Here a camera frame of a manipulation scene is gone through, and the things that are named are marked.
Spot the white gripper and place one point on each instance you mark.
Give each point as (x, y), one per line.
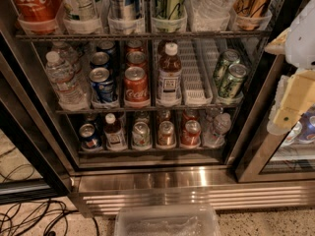
(301, 44)

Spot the front green can middle shelf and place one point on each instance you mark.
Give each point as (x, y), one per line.
(233, 80)

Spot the gold can top shelf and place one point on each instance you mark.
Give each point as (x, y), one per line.
(250, 13)

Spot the open fridge glass door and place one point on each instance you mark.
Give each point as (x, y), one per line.
(255, 145)

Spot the water bottle bottom shelf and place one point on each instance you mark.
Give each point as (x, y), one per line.
(214, 137)

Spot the clear water bottle top shelf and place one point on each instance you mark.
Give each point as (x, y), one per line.
(213, 2)

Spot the red can bottom shelf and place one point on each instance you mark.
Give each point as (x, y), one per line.
(191, 133)

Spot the brown tea bottle middle shelf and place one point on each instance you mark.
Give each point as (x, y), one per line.
(169, 75)

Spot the orange can bottom shelf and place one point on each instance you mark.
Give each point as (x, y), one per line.
(165, 133)

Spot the front red Coca-Cola can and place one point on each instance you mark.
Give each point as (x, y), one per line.
(136, 84)

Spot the rear red Coca-Cola can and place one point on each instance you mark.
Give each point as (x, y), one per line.
(134, 45)

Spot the middle red Coca-Cola can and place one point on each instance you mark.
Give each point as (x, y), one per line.
(137, 59)

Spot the silver green can bottom shelf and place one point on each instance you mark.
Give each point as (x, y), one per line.
(141, 134)

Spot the stainless steel fridge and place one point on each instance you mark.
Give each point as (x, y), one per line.
(103, 182)

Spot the silver blue can top shelf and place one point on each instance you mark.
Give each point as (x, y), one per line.
(126, 10)

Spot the rear blue Pepsi can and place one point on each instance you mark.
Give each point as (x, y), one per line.
(109, 47)

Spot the front blue Pepsi can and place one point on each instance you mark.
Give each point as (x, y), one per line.
(103, 84)

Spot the tea bottle bottom shelf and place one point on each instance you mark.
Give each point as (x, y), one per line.
(114, 132)

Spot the middle blue Pepsi can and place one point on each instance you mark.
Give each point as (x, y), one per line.
(100, 59)

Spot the blue Pepsi can bottom shelf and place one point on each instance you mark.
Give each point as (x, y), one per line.
(90, 137)

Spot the white green can top shelf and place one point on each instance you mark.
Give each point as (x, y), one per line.
(80, 10)

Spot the front water bottle middle shelf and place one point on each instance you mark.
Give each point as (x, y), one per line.
(64, 81)

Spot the rear water bottle middle shelf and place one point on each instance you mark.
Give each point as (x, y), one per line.
(67, 52)

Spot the red Coca-Cola can top shelf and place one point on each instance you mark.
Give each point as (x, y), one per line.
(39, 16)

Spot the empty white tray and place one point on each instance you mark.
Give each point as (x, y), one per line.
(194, 82)

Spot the clear plastic bin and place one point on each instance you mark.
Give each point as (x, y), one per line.
(173, 220)

